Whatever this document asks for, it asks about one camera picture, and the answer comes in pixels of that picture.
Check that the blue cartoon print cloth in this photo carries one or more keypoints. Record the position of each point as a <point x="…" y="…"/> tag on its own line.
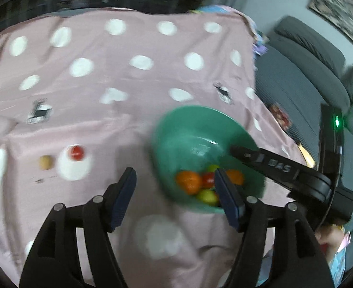
<point x="341" y="258"/>

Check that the pink polka dot blanket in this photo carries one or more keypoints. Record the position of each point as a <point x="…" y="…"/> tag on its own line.
<point x="119" y="111"/>

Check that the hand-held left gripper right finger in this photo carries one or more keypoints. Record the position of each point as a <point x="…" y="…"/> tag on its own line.
<point x="227" y="201"/>

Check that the dark grey sofa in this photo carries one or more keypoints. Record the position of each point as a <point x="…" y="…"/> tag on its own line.
<point x="290" y="75"/>

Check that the yellow-green fruit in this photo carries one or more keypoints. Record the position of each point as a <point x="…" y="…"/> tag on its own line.
<point x="214" y="168"/>
<point x="208" y="197"/>

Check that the small yellow fruit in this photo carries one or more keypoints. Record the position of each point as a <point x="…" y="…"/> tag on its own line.
<point x="46" y="162"/>

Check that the red cherry tomato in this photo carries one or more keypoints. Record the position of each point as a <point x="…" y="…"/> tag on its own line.
<point x="208" y="180"/>
<point x="76" y="153"/>

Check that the framed landscape painting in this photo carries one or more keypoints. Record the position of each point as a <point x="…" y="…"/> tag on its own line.
<point x="341" y="9"/>

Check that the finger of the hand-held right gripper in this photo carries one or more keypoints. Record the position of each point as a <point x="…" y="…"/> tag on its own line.
<point x="263" y="162"/>

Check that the snack packet on sofa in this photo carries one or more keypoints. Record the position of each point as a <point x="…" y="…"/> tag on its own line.
<point x="280" y="117"/>

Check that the green bowl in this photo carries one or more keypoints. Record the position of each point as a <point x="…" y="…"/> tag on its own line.
<point x="182" y="138"/>

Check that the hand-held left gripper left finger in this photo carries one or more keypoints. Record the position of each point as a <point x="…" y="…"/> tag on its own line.
<point x="124" y="198"/>

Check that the small round orange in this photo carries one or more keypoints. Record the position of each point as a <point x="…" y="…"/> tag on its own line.
<point x="236" y="177"/>

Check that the yellow packet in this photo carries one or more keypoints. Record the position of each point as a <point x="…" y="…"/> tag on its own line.
<point x="307" y="156"/>

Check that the large orange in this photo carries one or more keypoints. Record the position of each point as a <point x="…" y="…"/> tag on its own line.
<point x="188" y="181"/>

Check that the person's right hand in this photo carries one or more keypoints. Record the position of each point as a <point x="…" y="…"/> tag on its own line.
<point x="332" y="240"/>

